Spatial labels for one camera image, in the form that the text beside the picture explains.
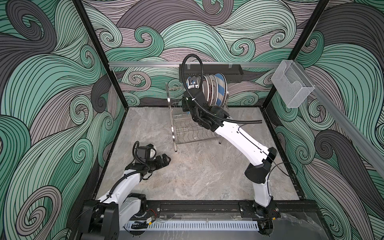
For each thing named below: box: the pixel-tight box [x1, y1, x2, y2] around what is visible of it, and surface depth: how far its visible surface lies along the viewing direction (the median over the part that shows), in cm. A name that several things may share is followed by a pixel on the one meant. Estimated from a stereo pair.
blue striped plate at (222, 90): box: [214, 72, 228, 108], surface depth 74 cm
